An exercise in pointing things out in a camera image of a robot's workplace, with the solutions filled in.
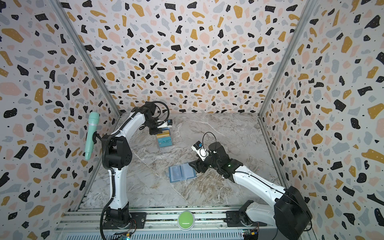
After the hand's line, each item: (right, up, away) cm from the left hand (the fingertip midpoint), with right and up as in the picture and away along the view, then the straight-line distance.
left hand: (161, 126), depth 98 cm
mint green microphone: (-27, +3, -25) cm, 37 cm away
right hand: (+22, -16, -20) cm, 34 cm away
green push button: (+19, -46, -25) cm, 56 cm away
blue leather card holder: (+14, -27, -8) cm, 32 cm away
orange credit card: (+2, -4, 0) cm, 5 cm away
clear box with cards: (+1, -9, +2) cm, 9 cm away
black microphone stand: (-27, -4, -24) cm, 36 cm away
